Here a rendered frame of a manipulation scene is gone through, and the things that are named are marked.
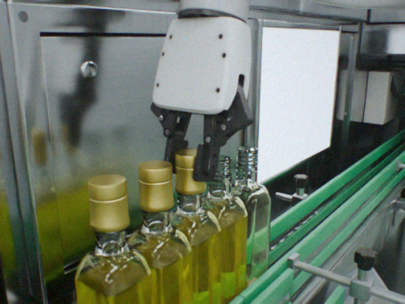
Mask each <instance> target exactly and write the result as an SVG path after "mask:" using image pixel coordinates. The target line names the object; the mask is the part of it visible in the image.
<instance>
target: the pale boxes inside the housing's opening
mask: <svg viewBox="0 0 405 304"><path fill-rule="evenodd" d="M401 73H402V70H398V69H392V72H388V71H387V69H380V70H374V71H370V72H368V82H367V89H366V100H365V106H364V118H363V122H364V123H369V124H380V125H383V124H385V123H387V122H389V121H390V120H392V119H394V118H395V117H396V112H397V102H398V99H397V98H396V97H395V96H394V95H393V94H392V93H391V91H390V84H391V80H392V76H393V79H394V85H395V88H396V91H397V92H398V93H399V88H400V82H401Z"/></svg>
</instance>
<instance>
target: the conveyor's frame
mask: <svg viewBox="0 0 405 304"><path fill-rule="evenodd" d="M400 197H401V198H405V178H403V180H402V181H401V182H400V183H399V184H398V185H397V186H396V187H395V188H394V189H393V191H392V192H391V193H390V194H389V195H388V196H387V197H386V198H385V199H384V200H383V201H382V202H381V203H380V204H379V205H378V207H377V208H376V209H375V210H374V211H373V212H372V213H371V214H370V216H369V217H368V218H367V219H366V220H365V221H364V222H363V224H362V225H361V226H360V227H359V228H358V229H357V230H356V231H355V233H354V234H353V235H352V236H351V237H350V238H349V239H348V240H347V241H346V242H345V243H344V244H343V245H342V246H341V247H340V249H339V250H337V251H336V252H335V253H334V254H333V255H332V257H331V258H330V259H329V260H328V261H327V262H326V264H325V265H324V266H323V267H322V268H321V269H323V270H326V271H329V272H332V273H334V274H337V275H340V276H343V277H346V278H352V276H353V275H354V274H355V273H357V272H358V264H357V263H356V262H354V253H355V251H356V250H358V248H359V247H362V248H371V249H372V250H373V251H376V252H377V253H378V254H379V252H380V251H381V249H382V248H383V247H384V245H385V244H386V242H387V241H388V240H389V238H390V237H391V235H392V234H393V233H394V231H395V230H396V229H397V227H398V226H399V224H400V222H401V221H402V219H403V218H404V217H405V210H404V209H401V208H400V212H399V221H398V222H397V223H396V226H395V227H393V220H394V212H395V208H396V201H397V200H398V199H399V198H400ZM338 286H340V287H342V288H344V289H345V291H344V301H345V300H346V298H347V297H348V296H349V288H348V287H346V286H343V285H341V284H337V283H335V282H332V281H329V280H326V279H324V278H321V277H318V276H314V277H313V278H312V279H311V280H310V281H309V282H308V283H307V285H305V287H303V288H302V289H301V291H300V292H299V293H298V294H297V295H296V296H295V297H293V299H292V300H291V301H290V302H291V304H324V303H325V302H326V301H327V300H328V298H329V297H330V296H331V294H332V293H333V292H334V291H335V289H336V288H337V287H338Z"/></svg>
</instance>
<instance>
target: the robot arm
mask: <svg viewBox="0 0 405 304"><path fill-rule="evenodd" d="M308 1H314V2H317V3H321V4H327V5H331V6H338V7H343V8H360V9H388V10H398V9H405V0H308ZM250 3H251V0H180V3H179V4H177V5H176V6H175V11H176V14H177V15H178V19H177V20H172V23H171V25H170V28H169V30H168V33H167V36H166V39H165V43H164V46H163V50H162V51H161V55H160V58H159V63H158V68H157V72H156V78H155V83H154V89H153V103H152V104H151V107H150V109H151V111H152V112H153V113H154V114H155V115H156V117H157V118H159V122H160V124H161V126H162V128H163V136H164V137H167V139H166V147H165V155H164V161H165V162H169V163H171V164H172V165H173V174H175V153H176V151H178V150H180V149H188V144H189V142H188V140H184V138H185V136H186V133H187V129H188V126H189V122H190V118H191V115H192V114H197V115H204V144H199V145H198V146H197V152H196V160H195V165H194V173H193V177H192V178H193V180H194V181H196V182H213V181H214V179H215V174H216V172H217V168H218V159H219V155H220V148H221V147H223V146H224V145H226V143H227V141H228V140H229V139H230V138H231V137H232V136H233V135H234V134H236V133H237V132H238V131H241V130H243V129H245V128H246V127H248V126H250V125H252V123H253V121H254V119H253V117H252V113H251V110H250V107H249V105H248V102H247V96H248V91H249V81H250V72H251V28H250V27H249V26H248V25H247V21H248V15H249V8H250ZM167 109H169V110H167ZM178 117H180V120H179V122H177V119H178ZM228 118H231V119H230V120H229V121H227V119H228ZM215 126H216V129H215Z"/></svg>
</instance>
